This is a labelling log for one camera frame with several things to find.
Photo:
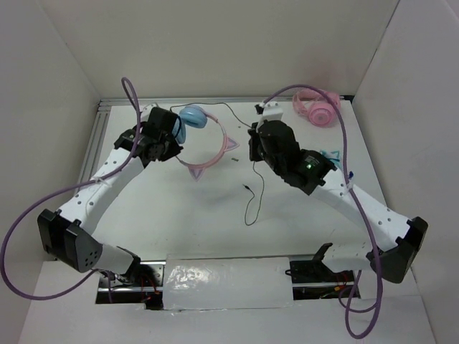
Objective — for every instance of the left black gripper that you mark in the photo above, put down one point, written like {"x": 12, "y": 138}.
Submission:
{"x": 175, "y": 149}

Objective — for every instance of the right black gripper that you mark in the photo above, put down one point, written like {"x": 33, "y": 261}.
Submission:
{"x": 254, "y": 155}

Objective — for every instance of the blue pink cat-ear headphones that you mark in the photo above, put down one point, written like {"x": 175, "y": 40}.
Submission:
{"x": 204, "y": 139}

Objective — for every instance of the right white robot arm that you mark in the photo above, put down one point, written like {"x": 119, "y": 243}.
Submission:
{"x": 397, "y": 239}

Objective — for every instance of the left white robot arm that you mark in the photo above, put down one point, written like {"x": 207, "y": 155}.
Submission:
{"x": 67, "y": 233}

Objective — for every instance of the pink over-ear headphones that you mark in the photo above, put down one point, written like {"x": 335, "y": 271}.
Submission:
{"x": 312, "y": 106}

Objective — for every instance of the teal white headphones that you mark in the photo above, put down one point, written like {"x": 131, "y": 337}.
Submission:
{"x": 334, "y": 156}

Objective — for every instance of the silver foil sheet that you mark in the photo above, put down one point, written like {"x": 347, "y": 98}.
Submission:
{"x": 227, "y": 284}

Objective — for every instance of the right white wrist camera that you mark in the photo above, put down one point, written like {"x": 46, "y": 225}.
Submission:
{"x": 268, "y": 111}

